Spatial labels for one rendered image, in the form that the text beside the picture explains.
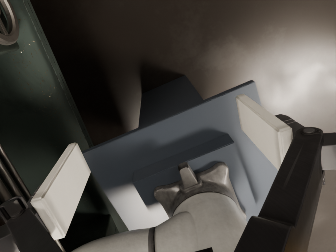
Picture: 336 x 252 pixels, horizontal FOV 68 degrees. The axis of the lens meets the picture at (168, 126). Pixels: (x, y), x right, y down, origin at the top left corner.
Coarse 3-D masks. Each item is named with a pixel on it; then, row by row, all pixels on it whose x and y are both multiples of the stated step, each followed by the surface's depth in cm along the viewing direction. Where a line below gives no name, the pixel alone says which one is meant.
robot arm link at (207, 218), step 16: (208, 192) 52; (176, 208) 53; (192, 208) 49; (208, 208) 47; (224, 208) 48; (160, 224) 48; (176, 224) 46; (192, 224) 45; (208, 224) 44; (224, 224) 43; (240, 224) 45; (160, 240) 43; (176, 240) 42; (192, 240) 42; (208, 240) 41; (224, 240) 40
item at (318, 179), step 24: (312, 144) 11; (288, 168) 10; (312, 168) 10; (288, 192) 9; (312, 192) 10; (264, 216) 8; (288, 216) 8; (312, 216) 10; (240, 240) 7; (264, 240) 7; (288, 240) 7
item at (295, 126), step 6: (282, 114) 16; (282, 120) 15; (288, 120) 15; (294, 120) 15; (294, 126) 14; (300, 126) 14; (294, 132) 14; (324, 138) 12; (330, 138) 12; (324, 144) 12; (330, 144) 12; (324, 150) 12; (330, 150) 12; (324, 156) 12; (330, 156) 12; (324, 162) 12; (330, 162) 12; (324, 168) 12; (330, 168) 12
